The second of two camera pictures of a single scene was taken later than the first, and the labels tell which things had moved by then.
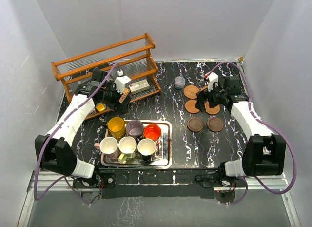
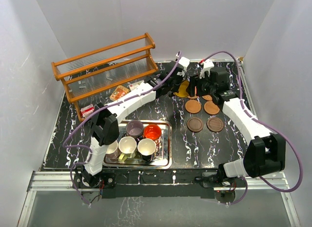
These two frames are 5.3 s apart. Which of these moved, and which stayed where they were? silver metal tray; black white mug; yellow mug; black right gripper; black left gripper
Moved: black right gripper; yellow mug; black left gripper
Stayed: silver metal tray; black white mug
